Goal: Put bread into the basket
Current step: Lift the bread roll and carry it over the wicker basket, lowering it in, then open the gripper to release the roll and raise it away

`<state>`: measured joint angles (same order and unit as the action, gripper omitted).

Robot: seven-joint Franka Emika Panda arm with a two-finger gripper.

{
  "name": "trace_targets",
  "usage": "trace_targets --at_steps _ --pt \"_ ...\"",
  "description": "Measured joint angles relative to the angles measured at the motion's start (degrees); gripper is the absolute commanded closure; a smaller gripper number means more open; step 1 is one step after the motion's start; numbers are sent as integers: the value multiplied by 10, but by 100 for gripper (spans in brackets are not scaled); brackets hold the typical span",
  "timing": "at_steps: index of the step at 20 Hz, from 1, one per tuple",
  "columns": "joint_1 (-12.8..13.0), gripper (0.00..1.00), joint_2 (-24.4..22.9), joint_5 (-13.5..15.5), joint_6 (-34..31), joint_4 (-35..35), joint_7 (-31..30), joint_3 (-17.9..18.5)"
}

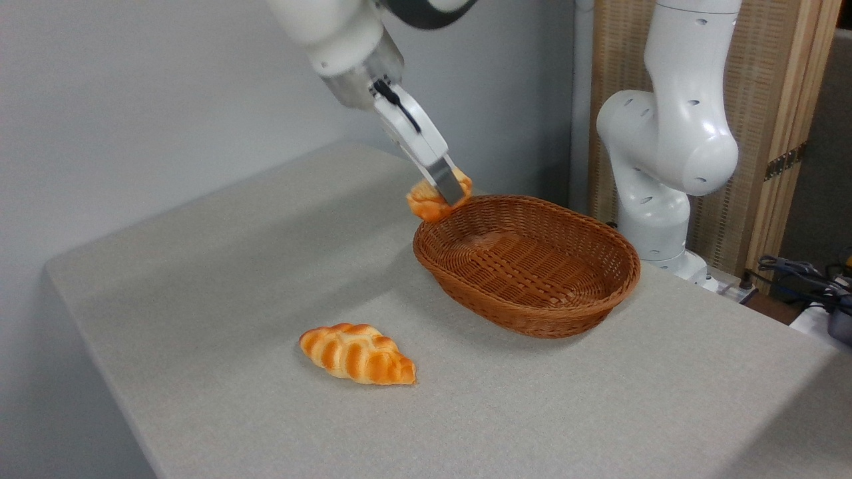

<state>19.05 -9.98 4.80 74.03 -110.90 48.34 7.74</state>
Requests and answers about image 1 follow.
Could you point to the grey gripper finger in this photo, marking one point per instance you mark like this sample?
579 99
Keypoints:
447 179

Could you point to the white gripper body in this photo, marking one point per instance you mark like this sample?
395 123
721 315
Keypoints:
416 130

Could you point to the small golden bread roll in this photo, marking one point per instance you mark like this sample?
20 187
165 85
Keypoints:
426 203

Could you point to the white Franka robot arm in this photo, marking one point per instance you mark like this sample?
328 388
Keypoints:
679 133

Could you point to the brown wicker basket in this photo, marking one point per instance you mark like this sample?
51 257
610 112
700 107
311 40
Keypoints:
526 266

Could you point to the braided golden bread loaf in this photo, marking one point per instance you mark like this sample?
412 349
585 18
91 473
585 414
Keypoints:
356 354

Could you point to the wooden woven folding screen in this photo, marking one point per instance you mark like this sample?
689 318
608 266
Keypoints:
765 66

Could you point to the dark metal screen hinge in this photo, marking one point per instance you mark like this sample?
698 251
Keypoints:
785 161

